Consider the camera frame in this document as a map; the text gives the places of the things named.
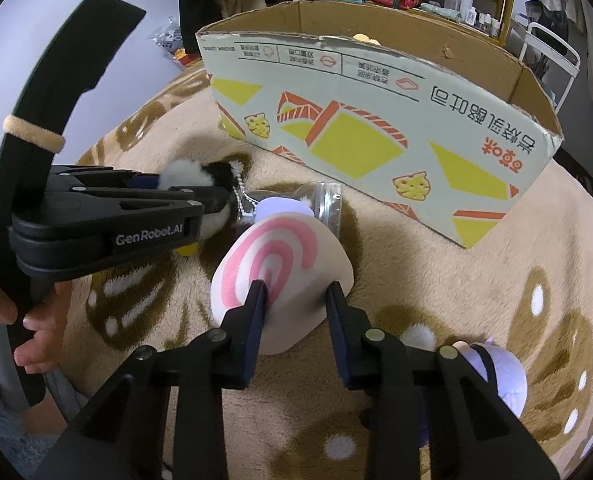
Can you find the beige brown printed blanket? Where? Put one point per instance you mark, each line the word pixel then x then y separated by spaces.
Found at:
pixel 426 285

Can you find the plastic bag of toys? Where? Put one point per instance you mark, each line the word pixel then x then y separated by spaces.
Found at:
pixel 171 40

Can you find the purple white plush toy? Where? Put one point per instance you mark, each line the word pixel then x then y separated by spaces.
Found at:
pixel 506 375

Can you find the white trolley cart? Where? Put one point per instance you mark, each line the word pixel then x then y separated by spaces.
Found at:
pixel 571 60

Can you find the person's left hand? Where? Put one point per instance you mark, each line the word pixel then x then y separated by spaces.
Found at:
pixel 51 310

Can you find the black hanging garment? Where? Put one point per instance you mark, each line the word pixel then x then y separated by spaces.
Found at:
pixel 196 5

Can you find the printed cardboard box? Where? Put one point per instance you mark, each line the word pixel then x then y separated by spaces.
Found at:
pixel 376 125

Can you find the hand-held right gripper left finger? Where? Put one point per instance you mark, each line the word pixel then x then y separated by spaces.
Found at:
pixel 256 330

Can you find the wooden shelf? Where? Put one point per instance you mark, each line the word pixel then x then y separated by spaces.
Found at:
pixel 507 0

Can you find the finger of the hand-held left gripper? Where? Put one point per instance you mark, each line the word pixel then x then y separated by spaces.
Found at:
pixel 151 197
pixel 101 177

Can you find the person's grey clothing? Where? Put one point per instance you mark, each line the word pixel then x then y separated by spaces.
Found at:
pixel 6 440

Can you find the pink swirl plush roll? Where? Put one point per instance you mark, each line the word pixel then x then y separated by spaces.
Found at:
pixel 286 260

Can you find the white fluffy plush toy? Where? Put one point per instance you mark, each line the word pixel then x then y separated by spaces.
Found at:
pixel 184 174

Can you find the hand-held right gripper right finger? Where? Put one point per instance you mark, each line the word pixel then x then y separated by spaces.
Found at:
pixel 339 335

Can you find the clear plastic package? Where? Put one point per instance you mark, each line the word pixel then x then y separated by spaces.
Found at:
pixel 321 200

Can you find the beige hair band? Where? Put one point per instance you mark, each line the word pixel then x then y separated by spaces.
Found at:
pixel 31 132

